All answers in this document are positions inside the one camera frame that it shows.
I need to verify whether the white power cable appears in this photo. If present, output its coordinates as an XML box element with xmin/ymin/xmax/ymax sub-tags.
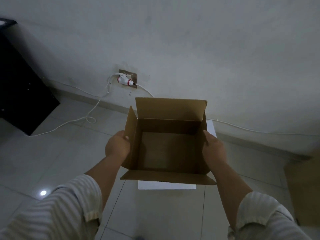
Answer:
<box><xmin>26</xmin><ymin>73</ymin><xmax>123</xmax><ymax>137</ymax></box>
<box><xmin>135</xmin><ymin>83</ymin><xmax>320</xmax><ymax>136</ymax></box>

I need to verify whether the white plug adapter red ring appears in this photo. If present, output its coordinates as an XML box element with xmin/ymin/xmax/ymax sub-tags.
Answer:
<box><xmin>117</xmin><ymin>74</ymin><xmax>137</xmax><ymax>87</ymax></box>

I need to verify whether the black cabinet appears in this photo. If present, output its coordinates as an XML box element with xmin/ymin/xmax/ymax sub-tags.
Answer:
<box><xmin>0</xmin><ymin>18</ymin><xmax>61</xmax><ymax>136</ymax></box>

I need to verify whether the person's left hand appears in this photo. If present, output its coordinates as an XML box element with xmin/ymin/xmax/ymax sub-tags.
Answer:
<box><xmin>105</xmin><ymin>130</ymin><xmax>131</xmax><ymax>161</ymax></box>

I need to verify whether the brown cardboard box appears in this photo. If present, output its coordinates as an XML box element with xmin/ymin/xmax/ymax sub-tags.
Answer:
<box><xmin>120</xmin><ymin>97</ymin><xmax>217</xmax><ymax>186</ymax></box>
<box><xmin>284</xmin><ymin>151</ymin><xmax>320</xmax><ymax>226</ymax></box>

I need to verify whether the person's left forearm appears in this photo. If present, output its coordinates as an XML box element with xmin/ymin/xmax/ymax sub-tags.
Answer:
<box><xmin>0</xmin><ymin>154</ymin><xmax>125</xmax><ymax>240</ymax></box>

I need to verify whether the person's right forearm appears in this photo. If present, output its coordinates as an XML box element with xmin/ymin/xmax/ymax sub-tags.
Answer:
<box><xmin>209</xmin><ymin>158</ymin><xmax>312</xmax><ymax>240</ymax></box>

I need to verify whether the person's right hand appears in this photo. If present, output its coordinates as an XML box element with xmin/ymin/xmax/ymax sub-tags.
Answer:
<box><xmin>202</xmin><ymin>129</ymin><xmax>228</xmax><ymax>166</ymax></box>

